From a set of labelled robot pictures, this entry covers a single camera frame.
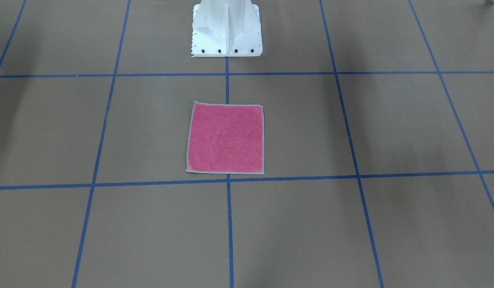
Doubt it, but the pink and grey towel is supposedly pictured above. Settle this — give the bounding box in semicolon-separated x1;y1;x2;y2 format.
186;101;265;175

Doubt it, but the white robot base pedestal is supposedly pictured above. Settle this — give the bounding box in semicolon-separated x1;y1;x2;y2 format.
191;0;263;57

